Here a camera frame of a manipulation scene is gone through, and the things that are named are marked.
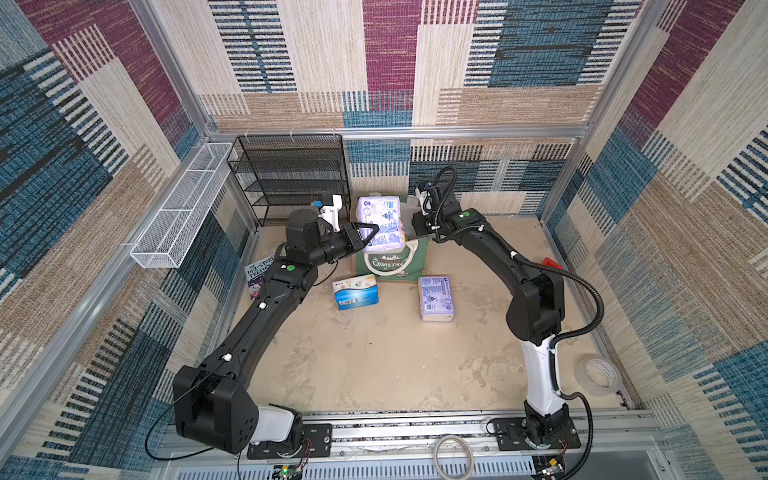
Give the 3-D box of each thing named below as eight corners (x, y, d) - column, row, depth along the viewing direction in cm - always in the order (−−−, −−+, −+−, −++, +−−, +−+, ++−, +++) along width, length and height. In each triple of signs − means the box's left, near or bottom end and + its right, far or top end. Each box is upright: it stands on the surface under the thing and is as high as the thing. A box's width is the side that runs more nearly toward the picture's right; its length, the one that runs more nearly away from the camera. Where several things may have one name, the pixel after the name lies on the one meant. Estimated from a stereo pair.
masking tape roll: (579, 396, 82) (589, 391, 79) (566, 360, 89) (574, 353, 85) (617, 396, 82) (628, 391, 79) (601, 359, 89) (610, 353, 85)
